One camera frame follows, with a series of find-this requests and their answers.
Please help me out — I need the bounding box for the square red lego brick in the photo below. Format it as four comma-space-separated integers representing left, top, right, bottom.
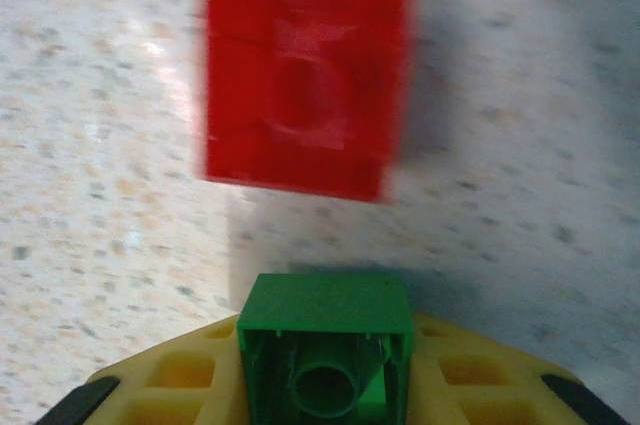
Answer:
192, 0, 424, 205

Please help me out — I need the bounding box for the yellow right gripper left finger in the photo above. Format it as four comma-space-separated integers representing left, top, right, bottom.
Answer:
34, 312, 251, 425

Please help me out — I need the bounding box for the small green lego brick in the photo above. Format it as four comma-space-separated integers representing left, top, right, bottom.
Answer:
236, 273, 416, 425

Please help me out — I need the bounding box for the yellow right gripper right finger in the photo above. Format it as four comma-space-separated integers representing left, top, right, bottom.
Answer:
409, 312, 629, 425

